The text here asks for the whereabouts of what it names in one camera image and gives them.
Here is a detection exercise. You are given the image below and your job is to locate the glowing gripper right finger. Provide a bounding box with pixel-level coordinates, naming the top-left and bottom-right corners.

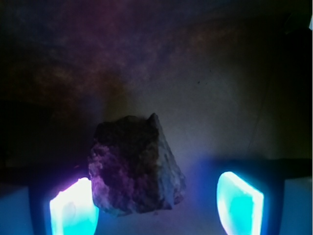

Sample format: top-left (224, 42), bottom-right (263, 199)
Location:
top-left (215, 158), bottom-right (313, 235)

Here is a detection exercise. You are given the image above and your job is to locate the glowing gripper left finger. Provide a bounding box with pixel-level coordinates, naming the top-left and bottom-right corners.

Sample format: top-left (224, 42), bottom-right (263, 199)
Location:
top-left (0, 166), bottom-right (100, 235)

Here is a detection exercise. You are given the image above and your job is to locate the dark grey rock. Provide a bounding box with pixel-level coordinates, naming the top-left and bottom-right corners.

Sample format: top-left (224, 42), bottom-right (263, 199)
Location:
top-left (88, 114), bottom-right (186, 216)

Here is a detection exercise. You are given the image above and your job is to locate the brown paper bag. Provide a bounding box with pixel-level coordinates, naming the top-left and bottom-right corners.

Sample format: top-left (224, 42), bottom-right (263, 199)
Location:
top-left (0, 0), bottom-right (313, 235)

